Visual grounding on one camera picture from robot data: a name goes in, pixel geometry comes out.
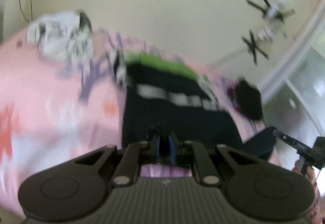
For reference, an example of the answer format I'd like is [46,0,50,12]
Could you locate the white window frame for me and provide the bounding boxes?
[256,0,325,136]

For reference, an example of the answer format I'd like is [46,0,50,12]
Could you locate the black white-striped knit garment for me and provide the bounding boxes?
[114,52,278,166]

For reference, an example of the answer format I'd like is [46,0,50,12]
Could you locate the pink tree-print bedsheet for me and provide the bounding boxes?
[0,27,280,217]

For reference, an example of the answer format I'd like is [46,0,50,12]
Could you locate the white shirt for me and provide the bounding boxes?
[25,10,94,62]

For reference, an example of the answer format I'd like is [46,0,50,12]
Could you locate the dark cloth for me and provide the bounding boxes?
[229,80,264,121]

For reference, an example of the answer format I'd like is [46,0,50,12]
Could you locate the white plug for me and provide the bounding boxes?
[264,0,291,22]

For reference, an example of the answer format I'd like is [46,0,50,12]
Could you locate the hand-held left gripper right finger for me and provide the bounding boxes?
[168,133,257,185]

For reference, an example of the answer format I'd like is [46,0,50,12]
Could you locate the white power strip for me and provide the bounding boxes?
[255,20,286,43]

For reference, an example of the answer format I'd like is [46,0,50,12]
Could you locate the green fleece cloth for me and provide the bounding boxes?
[126,54,204,81]

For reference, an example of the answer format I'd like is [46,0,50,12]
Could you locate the person's right hand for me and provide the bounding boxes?
[292,160,319,190]

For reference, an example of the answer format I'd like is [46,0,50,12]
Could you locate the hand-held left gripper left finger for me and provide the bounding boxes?
[74,135,161,185]

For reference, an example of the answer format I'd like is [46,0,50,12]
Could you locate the frosted glass pane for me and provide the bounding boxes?
[264,34,325,138]

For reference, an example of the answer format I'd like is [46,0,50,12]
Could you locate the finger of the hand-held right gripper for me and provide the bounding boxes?
[272,129,314,154]

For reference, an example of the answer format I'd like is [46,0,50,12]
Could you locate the person's right forearm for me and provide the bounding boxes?
[308,183,325,224]

